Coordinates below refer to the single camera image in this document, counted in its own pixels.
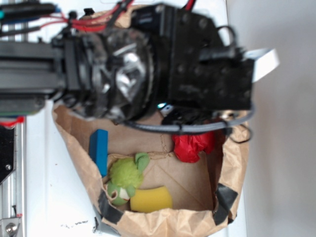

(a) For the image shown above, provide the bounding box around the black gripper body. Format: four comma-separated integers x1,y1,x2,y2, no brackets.
131,4,254,111

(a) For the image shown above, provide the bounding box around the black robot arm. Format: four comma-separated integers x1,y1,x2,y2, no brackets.
0,0,254,126

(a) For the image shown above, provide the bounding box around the crumpled red plastic wad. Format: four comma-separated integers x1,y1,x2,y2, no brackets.
172,131,215,163

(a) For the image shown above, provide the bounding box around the brown paper bag tray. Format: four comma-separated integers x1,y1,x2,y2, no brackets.
53,104,254,237

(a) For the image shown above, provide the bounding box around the green plush toy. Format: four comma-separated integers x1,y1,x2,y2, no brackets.
105,153,150,206

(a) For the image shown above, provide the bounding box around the blue rectangular block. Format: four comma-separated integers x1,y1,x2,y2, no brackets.
89,129,108,178

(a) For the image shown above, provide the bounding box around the yellow curved foam sponge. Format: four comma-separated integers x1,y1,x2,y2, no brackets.
130,186,173,213

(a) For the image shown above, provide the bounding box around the red wire bundle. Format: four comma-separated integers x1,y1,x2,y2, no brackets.
37,0,198,33

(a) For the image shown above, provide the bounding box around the black metal bracket plate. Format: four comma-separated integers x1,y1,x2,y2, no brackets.
0,126,16,185

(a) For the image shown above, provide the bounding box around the aluminium frame rail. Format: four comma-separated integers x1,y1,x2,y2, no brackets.
0,122,27,237

